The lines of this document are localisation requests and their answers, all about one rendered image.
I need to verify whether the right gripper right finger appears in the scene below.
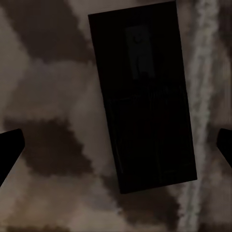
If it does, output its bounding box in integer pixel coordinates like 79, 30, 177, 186
217, 128, 232, 167

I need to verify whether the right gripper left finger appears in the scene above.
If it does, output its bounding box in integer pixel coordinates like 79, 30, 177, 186
0, 129, 25, 186

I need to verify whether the mousetrap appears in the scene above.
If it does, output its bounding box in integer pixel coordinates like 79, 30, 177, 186
88, 0, 198, 195

